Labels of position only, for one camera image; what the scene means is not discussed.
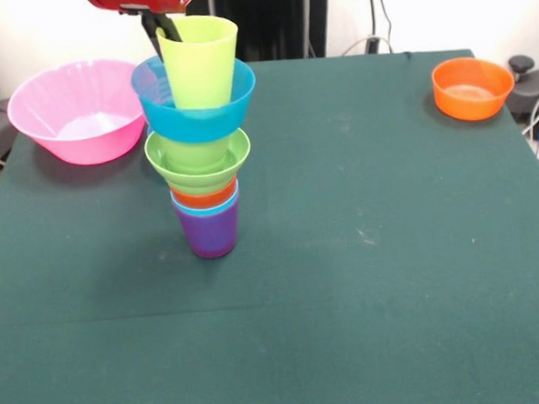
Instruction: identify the yellow-green cup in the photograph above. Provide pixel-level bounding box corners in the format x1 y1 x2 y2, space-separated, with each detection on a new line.
154 13 245 112

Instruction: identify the blue bowl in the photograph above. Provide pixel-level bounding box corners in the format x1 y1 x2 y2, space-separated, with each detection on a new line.
129 49 261 149

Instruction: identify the green bowl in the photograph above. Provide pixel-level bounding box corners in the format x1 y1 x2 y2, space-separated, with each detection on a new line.
143 123 255 199

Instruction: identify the orange cup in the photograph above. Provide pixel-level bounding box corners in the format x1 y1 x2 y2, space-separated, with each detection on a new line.
171 180 241 211

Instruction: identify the blue cup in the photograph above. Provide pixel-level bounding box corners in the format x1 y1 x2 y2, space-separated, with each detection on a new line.
170 187 243 219

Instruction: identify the purple cup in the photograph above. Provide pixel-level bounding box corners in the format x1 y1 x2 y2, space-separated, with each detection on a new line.
174 198 245 261

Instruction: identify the orange bowl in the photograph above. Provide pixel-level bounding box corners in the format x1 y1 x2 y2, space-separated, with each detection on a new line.
429 53 518 124

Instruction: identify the large pink bowl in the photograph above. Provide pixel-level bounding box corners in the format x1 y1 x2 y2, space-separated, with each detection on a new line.
4 56 150 171

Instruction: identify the dark green table cloth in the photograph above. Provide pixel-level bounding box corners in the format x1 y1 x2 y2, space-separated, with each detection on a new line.
0 42 539 404

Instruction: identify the black office chair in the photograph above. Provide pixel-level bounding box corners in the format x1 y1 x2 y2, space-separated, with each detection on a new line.
502 54 539 129

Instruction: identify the black hanging cable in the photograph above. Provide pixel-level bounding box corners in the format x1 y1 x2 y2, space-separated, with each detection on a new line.
369 0 394 39

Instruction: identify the blue cable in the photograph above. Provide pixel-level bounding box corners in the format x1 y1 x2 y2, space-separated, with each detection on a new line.
518 82 539 151

